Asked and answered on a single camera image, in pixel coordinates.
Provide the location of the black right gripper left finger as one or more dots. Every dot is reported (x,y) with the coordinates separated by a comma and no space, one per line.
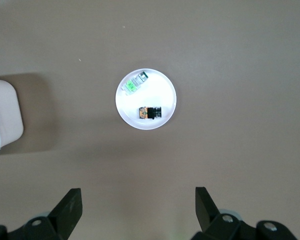
(65,215)

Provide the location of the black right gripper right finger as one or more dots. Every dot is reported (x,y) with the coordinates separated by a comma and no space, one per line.
(207,215)

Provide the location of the orange push-button switch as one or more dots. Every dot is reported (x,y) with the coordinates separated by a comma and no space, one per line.
(150,113)

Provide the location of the pink box with white lid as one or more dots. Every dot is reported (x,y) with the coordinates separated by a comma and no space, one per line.
(5,112)

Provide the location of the pink round plate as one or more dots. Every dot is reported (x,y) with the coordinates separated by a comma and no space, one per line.
(160,92)

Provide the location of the brown table cover sheet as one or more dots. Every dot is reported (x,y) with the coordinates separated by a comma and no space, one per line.
(227,50)

